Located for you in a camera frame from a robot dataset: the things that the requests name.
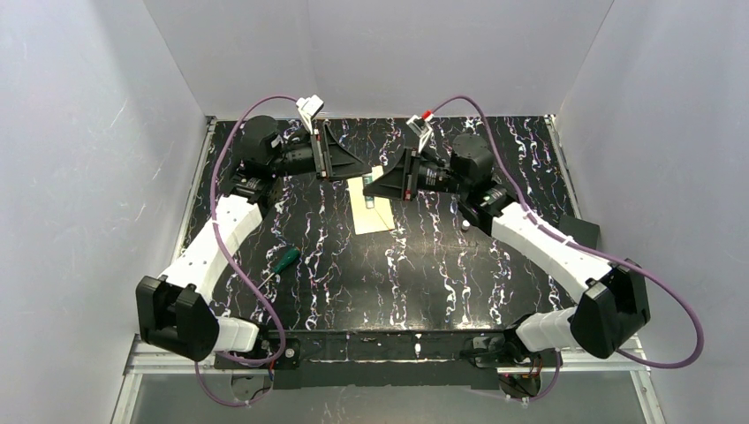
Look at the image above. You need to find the black flat box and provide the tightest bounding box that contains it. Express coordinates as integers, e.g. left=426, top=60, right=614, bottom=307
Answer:
left=558, top=216, right=601, bottom=250

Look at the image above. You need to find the green handled screwdriver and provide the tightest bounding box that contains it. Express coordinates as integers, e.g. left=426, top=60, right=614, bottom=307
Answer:
left=257, top=247, right=301, bottom=289

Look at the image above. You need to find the cream envelope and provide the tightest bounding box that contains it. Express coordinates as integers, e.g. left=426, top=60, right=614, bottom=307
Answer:
left=346, top=173, right=395, bottom=235

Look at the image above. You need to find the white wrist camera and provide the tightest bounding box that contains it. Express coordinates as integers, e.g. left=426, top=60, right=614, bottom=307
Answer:
left=296, top=95, right=324, bottom=133
left=406, top=110, right=434, bottom=155

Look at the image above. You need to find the white green glue stick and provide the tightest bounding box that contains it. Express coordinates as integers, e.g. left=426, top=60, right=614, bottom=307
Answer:
left=362, top=167, right=377, bottom=209

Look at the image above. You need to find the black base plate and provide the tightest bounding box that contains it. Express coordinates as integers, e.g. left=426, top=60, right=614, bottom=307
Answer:
left=214, top=329, right=563, bottom=391

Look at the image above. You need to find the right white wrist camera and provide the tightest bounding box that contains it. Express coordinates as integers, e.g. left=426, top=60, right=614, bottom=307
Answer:
left=406, top=110, right=434, bottom=155

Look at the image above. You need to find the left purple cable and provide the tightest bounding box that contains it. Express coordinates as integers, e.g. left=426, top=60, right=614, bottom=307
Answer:
left=193, top=95, right=303, bottom=408

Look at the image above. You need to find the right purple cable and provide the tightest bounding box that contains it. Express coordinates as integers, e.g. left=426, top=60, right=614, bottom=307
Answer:
left=430, top=95, right=706, bottom=405

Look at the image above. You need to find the purple cable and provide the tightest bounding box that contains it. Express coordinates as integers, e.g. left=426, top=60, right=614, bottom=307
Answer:
left=430, top=95, right=706, bottom=405
left=193, top=95, right=303, bottom=408

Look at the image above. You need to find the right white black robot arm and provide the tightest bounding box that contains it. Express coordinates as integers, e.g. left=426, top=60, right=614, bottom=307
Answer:
left=363, top=134, right=650, bottom=360

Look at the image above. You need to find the aluminium frame rail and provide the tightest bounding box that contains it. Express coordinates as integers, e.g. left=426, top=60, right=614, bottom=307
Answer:
left=125, top=330, right=650, bottom=374

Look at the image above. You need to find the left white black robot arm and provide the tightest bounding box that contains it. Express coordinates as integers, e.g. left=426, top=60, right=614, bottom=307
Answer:
left=135, top=115, right=369, bottom=361

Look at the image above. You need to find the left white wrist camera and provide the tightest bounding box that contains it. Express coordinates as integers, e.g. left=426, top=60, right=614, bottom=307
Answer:
left=296, top=95, right=324, bottom=133

